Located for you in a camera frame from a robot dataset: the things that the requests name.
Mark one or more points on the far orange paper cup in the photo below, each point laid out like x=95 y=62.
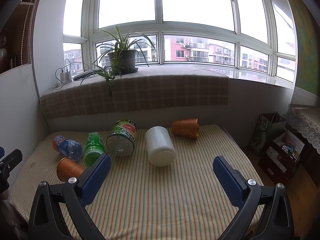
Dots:
x=188 y=128

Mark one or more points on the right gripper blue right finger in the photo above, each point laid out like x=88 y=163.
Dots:
x=264 y=212

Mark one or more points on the white lace cloth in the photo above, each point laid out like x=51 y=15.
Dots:
x=306 y=122

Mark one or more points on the dark paper shopping bag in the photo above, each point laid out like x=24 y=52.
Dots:
x=268 y=127

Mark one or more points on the green landscape painting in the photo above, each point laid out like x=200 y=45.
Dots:
x=307 y=31

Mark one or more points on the green tea plastic bottle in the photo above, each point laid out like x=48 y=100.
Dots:
x=94 y=148

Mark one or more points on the white power strip chargers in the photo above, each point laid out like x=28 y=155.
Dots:
x=63 y=75

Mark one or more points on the open cardboard box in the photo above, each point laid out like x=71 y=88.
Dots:
x=281 y=156

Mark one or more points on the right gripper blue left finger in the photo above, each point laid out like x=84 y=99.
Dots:
x=46 y=219

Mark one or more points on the grapefruit green tea bottle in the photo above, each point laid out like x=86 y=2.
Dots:
x=122 y=138

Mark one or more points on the blue orange plastic bottle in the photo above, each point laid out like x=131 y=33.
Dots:
x=68 y=148

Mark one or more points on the black flat device windowsill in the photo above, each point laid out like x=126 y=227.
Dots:
x=82 y=75

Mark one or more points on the near orange paper cup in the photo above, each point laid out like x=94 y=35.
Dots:
x=67 y=168

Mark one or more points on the plaid windowsill blanket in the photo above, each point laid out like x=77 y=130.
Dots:
x=149 y=88

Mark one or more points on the orange paper cup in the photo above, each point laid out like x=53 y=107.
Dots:
x=67 y=168
x=188 y=128

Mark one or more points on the white plastic cup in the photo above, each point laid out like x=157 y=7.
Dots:
x=160 y=149

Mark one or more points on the potted spider plant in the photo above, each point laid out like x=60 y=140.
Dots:
x=119 y=56

